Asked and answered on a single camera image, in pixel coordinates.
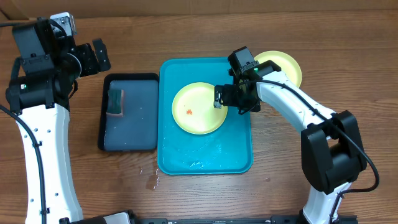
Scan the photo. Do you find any green orange sponge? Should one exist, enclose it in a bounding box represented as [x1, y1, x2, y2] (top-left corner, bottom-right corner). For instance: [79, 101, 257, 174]
[106, 89, 124, 116]

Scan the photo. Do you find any yellow plate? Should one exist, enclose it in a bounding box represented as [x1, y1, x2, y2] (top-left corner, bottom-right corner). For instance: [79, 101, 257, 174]
[172, 82, 228, 135]
[254, 50, 302, 88]

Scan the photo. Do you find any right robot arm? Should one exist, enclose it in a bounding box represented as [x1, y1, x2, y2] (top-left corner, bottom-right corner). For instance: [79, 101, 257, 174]
[214, 60, 367, 223]

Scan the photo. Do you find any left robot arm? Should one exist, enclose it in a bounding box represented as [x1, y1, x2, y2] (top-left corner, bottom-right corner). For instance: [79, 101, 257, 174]
[6, 37, 111, 223]

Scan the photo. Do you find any teal plastic tray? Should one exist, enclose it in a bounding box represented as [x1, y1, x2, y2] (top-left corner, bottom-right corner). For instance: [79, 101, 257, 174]
[157, 57, 253, 175]

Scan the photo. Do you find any black water tray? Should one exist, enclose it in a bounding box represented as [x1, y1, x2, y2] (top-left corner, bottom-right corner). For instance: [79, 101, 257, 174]
[97, 73, 159, 152]

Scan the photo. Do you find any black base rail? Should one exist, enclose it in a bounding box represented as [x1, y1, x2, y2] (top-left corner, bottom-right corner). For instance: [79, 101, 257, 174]
[58, 210, 358, 224]

